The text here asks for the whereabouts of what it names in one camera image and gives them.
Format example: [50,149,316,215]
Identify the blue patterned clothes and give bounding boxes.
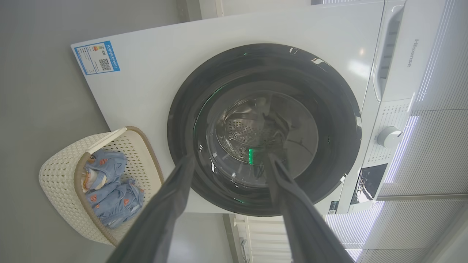
[88,178,145,229]

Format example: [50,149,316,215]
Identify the white control knob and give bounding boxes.
[377,126,403,149]

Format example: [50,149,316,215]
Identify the black display panel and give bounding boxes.
[350,163,388,204]

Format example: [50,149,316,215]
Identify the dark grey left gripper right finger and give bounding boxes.
[265,153,353,263]

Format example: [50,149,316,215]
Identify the white detergent drawer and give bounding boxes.
[372,0,454,103]

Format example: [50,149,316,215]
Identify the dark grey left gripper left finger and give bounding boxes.
[106,153,196,263]

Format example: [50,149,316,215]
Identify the blue energy label sticker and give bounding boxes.
[74,41,120,76]

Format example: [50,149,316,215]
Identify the grey washing machine door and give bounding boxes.
[167,43,362,217]

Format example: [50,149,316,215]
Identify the cream perforated laundry basket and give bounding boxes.
[38,126,165,247]

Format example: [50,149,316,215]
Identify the white washing machine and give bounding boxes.
[71,0,454,217]

